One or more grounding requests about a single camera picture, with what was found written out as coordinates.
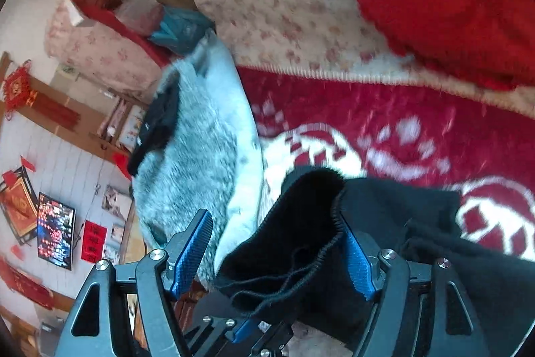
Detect black knit pants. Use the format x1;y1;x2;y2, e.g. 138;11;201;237
215;167;534;356

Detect black garment on jacket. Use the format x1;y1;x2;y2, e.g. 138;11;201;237
127;82;180;177

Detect red chinese knot decoration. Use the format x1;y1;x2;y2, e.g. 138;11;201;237
3;59;33;120

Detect wall television screen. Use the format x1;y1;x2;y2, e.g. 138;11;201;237
37;192;75;271

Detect red and white blanket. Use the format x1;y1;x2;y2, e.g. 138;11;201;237
238;67;534;260

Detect grey fleece jacket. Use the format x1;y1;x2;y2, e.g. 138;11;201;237
132;30;264;289

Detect teal plastic bag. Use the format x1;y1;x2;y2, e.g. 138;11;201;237
149;6;215;55

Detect red framed wall picture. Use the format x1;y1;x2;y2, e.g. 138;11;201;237
1;167;38;246

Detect floral bed sheet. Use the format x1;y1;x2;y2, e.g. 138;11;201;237
194;0;534;117

